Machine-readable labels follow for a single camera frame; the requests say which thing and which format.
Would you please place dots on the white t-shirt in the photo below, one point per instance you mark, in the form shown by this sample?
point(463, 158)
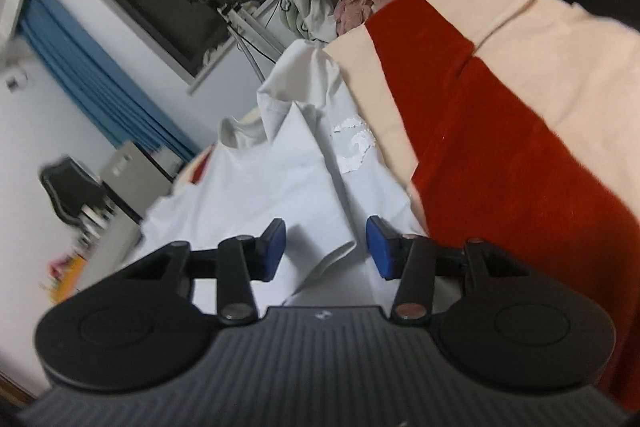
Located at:
point(260, 177)

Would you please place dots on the white chair with black frame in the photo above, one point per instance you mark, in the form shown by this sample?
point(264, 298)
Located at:
point(130, 167)

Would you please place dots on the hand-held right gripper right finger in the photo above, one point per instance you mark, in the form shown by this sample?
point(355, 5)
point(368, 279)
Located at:
point(381, 249)

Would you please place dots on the beige plush items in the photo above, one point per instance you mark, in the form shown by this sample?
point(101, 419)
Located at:
point(212, 56)

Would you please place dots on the blue curtain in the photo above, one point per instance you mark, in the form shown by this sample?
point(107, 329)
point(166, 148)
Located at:
point(90, 77)

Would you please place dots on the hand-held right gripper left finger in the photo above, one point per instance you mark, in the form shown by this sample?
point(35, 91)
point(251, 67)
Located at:
point(274, 252)

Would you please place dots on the dark wall socket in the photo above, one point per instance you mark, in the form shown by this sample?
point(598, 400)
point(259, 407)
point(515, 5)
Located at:
point(16, 83)

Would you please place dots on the red black cream striped blanket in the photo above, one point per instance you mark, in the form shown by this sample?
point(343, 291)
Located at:
point(500, 132)

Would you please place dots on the pale green flower blanket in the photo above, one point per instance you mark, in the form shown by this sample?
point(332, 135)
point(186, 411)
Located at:
point(290, 14)

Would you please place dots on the white dressing table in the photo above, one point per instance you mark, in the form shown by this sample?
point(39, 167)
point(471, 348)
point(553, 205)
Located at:
point(115, 242)

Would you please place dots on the garment steamer stand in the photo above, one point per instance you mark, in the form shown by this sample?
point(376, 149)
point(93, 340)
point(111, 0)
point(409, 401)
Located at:
point(240, 24)

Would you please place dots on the wavy framed mirror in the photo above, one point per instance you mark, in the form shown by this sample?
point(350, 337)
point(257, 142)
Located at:
point(70, 192)

